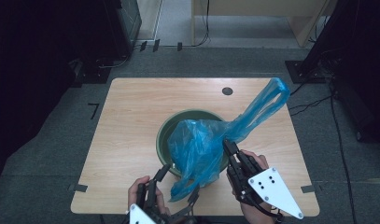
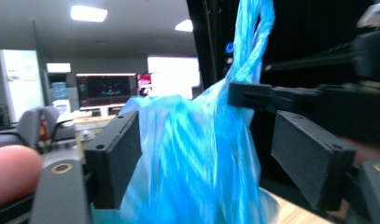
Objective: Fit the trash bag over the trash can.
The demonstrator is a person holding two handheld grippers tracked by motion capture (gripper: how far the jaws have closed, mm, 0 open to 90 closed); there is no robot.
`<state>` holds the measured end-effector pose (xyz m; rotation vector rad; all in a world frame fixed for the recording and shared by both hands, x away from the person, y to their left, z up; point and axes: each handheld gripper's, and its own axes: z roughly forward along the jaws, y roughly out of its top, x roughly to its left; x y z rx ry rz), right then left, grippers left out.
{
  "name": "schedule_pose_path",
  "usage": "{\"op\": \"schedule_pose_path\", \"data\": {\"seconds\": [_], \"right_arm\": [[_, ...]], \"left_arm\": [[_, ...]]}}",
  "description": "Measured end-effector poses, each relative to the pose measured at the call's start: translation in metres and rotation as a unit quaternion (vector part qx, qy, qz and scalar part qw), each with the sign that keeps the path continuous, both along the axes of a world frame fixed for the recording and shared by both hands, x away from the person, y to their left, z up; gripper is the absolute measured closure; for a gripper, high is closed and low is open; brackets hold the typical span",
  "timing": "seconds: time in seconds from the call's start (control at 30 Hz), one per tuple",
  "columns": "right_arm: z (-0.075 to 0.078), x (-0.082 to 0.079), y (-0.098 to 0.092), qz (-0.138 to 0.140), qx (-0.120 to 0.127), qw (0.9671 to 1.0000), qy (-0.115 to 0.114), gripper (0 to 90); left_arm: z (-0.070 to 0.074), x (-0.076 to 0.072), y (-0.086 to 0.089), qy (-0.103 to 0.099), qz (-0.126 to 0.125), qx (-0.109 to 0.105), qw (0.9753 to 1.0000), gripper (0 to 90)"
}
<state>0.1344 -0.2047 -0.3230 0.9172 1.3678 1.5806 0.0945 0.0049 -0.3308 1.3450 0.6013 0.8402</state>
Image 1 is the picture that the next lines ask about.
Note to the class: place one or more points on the blue plastic bag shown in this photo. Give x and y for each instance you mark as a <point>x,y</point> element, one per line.
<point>194,146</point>

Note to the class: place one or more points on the grey tape strip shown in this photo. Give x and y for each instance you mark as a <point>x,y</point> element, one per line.
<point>308,188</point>
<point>79,188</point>

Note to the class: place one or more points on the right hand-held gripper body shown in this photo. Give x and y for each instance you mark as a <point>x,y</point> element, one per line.
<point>271,189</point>

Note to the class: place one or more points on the black metal stand base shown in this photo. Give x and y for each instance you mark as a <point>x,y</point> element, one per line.
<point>302,73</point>
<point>94,74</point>

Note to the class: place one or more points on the round grey table grommet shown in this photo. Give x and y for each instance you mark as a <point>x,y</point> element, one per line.
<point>227,91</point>

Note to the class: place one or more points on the light wooden desk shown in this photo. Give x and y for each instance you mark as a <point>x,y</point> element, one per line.
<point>256,7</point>

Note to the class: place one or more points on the dark glass-sided cabinet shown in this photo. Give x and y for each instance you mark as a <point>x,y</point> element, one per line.
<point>125,25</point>

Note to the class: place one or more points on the green plastic trash bin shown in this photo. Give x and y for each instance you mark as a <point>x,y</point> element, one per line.
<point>164,133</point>

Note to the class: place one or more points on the person's right hand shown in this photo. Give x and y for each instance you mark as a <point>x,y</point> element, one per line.
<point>258,159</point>

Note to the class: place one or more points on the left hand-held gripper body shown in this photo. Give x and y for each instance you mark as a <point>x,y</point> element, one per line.
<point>148,211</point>

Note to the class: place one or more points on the person's left hand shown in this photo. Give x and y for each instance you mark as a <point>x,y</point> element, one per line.
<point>133,191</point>

